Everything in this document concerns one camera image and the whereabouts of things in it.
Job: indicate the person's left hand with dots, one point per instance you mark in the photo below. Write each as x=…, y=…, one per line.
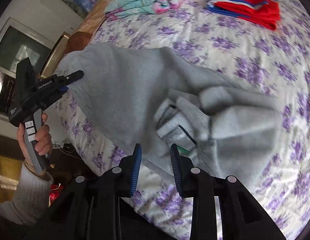
x=43, y=138

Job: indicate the grey knit sleeve forearm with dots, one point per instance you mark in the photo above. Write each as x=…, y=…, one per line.
x=30, y=199

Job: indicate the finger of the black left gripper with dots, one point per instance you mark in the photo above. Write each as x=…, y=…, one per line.
x=73, y=77

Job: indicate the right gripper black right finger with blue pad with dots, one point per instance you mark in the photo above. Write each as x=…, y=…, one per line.
x=242, y=217

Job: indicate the grey sweat pants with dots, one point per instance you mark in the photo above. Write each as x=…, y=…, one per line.
x=155, y=98

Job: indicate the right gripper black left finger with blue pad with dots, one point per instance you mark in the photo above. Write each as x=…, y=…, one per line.
x=89, y=209

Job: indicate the purple floral bed sheet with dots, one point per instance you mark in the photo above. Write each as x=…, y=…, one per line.
x=270, y=62

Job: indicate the wooden headboard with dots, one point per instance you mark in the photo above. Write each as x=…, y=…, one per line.
x=77, y=41

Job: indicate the red striped folded garment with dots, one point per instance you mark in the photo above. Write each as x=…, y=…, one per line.
x=264, y=13

